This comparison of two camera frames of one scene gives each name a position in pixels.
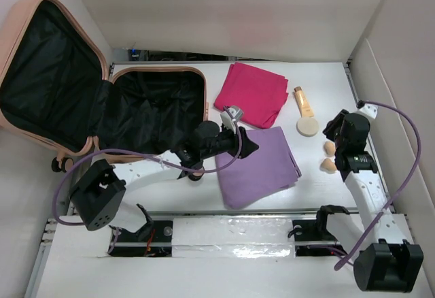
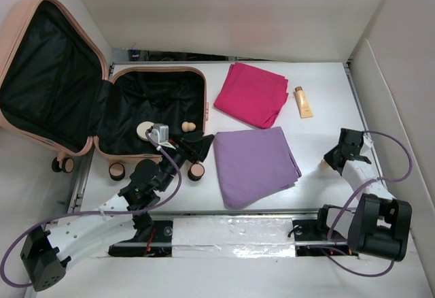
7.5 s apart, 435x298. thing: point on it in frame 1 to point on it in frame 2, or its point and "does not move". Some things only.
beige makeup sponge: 329,147 to 187,126
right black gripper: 338,120 to 327,158
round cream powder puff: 307,126 to 142,128
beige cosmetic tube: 304,107 does not move
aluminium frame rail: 353,211 does not move
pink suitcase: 56,90 does not move
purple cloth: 268,170 does not move
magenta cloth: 262,96 does not move
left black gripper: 247,145 to 186,148
